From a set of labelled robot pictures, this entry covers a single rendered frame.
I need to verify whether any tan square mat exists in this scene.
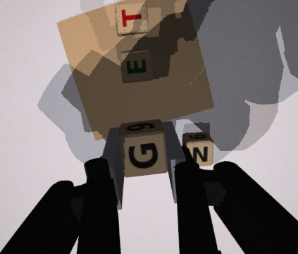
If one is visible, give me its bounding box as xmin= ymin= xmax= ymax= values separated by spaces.
xmin=57 ymin=0 xmax=214 ymax=141

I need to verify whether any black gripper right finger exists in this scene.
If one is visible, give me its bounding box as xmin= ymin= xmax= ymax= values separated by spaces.
xmin=162 ymin=121 xmax=298 ymax=254

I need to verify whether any brown letter block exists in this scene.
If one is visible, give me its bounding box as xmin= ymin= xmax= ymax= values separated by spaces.
xmin=115 ymin=1 xmax=149 ymax=35
xmin=182 ymin=132 xmax=213 ymax=167
xmin=118 ymin=119 xmax=168 ymax=178
xmin=120 ymin=49 xmax=153 ymax=83

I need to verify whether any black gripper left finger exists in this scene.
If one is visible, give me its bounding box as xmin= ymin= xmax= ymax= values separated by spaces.
xmin=0 ymin=127 xmax=124 ymax=254

